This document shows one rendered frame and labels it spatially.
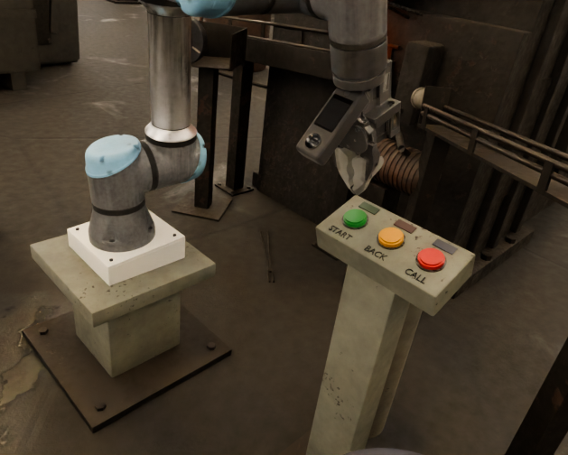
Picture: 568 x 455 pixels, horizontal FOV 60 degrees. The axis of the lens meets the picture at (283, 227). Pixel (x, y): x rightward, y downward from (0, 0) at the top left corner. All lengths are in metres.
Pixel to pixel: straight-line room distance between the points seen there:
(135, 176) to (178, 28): 0.32
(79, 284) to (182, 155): 0.36
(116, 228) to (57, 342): 0.43
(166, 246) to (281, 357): 0.47
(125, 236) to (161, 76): 0.36
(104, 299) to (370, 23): 0.77
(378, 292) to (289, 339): 0.69
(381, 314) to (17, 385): 0.92
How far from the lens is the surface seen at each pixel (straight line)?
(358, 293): 0.85
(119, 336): 1.25
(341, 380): 0.98
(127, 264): 1.15
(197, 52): 1.84
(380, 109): 0.74
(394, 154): 1.45
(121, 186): 1.10
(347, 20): 0.64
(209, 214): 2.04
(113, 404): 1.28
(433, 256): 0.78
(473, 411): 1.46
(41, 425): 1.30
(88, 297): 1.13
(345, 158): 0.77
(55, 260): 1.26
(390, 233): 0.81
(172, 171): 1.14
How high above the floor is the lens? 0.99
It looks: 29 degrees down
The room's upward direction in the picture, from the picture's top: 8 degrees clockwise
